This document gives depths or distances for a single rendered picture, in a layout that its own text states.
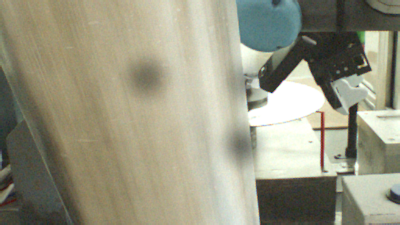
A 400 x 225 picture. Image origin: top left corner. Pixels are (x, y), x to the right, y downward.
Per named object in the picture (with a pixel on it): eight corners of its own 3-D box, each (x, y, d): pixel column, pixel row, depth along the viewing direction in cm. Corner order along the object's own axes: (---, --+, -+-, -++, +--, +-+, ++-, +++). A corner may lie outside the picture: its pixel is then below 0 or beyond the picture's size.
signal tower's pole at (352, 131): (355, 155, 108) (358, 69, 102) (357, 158, 106) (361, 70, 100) (345, 155, 108) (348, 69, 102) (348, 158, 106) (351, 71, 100)
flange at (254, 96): (239, 110, 79) (238, 97, 78) (201, 99, 86) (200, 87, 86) (280, 97, 87) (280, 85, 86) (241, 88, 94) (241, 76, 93)
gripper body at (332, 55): (374, 75, 63) (348, 10, 55) (319, 97, 65) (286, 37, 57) (362, 44, 68) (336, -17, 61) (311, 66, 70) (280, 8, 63)
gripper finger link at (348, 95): (378, 116, 69) (361, 76, 63) (343, 129, 70) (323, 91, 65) (373, 102, 71) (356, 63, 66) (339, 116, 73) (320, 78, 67)
